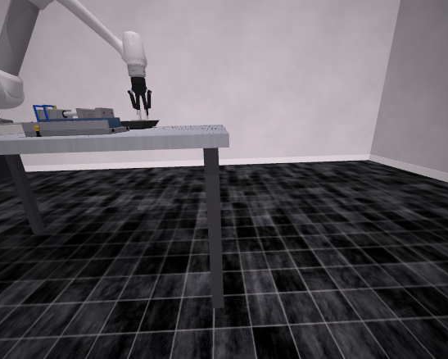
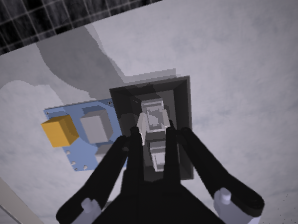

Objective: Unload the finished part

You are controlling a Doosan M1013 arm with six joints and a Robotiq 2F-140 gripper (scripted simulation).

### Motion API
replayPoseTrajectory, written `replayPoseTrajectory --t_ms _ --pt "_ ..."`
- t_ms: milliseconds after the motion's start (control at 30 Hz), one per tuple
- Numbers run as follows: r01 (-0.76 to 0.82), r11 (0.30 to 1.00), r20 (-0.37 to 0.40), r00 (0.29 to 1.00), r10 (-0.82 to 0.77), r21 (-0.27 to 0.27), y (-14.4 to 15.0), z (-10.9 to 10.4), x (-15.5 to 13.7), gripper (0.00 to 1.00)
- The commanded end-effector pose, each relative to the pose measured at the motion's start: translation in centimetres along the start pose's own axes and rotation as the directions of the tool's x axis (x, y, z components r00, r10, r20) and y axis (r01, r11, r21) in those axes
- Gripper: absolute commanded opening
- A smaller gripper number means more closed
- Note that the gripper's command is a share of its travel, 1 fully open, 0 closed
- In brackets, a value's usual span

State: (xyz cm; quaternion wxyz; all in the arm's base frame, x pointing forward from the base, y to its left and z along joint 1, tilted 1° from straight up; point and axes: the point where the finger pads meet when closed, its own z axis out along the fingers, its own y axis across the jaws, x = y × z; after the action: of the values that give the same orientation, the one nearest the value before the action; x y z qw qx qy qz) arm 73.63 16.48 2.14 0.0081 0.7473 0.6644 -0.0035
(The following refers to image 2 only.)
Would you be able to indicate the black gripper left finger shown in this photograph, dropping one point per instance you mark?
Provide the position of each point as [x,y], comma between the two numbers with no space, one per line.
[87,203]

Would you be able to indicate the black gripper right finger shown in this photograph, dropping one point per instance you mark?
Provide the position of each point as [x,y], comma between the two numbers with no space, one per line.
[234,202]

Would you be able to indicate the orange-yellow rectangular block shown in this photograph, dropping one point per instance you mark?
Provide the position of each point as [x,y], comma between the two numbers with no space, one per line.
[60,131]

